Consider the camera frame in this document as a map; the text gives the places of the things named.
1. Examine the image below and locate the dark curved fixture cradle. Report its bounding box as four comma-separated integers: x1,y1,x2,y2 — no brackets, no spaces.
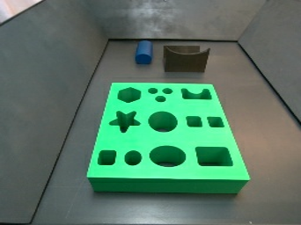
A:
164,46,211,73

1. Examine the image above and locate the green foam shape-sorter block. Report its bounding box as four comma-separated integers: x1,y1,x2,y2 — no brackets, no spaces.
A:
88,83,249,194

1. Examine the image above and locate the blue oval cylinder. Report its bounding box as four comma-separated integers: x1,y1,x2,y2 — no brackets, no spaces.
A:
136,40,153,64

